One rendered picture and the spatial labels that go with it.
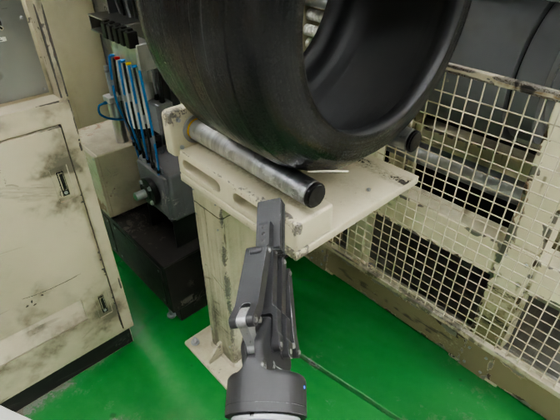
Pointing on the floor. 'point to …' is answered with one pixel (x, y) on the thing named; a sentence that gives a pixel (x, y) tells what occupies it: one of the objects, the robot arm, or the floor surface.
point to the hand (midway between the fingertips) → (270, 227)
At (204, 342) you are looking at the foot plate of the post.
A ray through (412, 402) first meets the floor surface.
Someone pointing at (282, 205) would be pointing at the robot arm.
